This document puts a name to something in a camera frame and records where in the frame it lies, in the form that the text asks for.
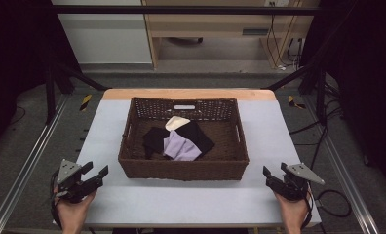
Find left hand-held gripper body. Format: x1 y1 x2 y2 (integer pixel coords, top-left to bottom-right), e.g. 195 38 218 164
53 158 103 205

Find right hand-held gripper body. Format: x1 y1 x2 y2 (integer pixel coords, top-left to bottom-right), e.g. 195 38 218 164
268 163 326 202

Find black sock with cream toe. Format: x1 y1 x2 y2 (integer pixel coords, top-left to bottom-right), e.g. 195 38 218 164
165 115 216 159

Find brown woven basket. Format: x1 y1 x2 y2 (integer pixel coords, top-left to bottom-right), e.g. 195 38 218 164
117 96 251 181

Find lilac sock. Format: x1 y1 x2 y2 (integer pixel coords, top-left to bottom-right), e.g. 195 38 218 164
163 130 203 162

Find person's left hand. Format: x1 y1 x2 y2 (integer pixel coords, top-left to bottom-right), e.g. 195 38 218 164
53 185 98 234

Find person's right hand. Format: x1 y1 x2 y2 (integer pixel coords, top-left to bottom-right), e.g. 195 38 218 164
273 188 312 234

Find pale blue table mat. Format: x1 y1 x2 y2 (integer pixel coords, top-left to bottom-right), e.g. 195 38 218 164
53 98 323 228

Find yellow clamp left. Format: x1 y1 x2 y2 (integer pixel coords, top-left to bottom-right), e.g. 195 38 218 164
79 94 94 112

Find yellow clamp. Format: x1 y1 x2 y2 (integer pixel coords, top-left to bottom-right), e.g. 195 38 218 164
288 95 307 110
79 94 94 112

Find yellow clamp right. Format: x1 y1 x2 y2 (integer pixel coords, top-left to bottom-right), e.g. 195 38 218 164
288 95 307 110

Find black metal stand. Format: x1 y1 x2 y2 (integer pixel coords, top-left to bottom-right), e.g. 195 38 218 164
261 48 331 126
44 48 112 125

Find black curtain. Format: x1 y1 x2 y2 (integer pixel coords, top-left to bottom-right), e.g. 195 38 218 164
299 0 386 198
0 0 83 157

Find white cabinet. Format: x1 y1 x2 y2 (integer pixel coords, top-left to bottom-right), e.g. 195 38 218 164
50 0 154 65

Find wooden desk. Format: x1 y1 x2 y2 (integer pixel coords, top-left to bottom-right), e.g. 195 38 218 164
140 0 322 70

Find black crossbar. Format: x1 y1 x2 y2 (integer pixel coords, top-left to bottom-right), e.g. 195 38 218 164
51 4 322 16

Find black cable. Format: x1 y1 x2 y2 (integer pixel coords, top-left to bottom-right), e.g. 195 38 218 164
289 77 345 170
266 1 304 71
314 189 353 218

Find aluminium rail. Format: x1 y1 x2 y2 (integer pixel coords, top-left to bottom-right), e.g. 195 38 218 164
0 94 70 234
311 97 382 234

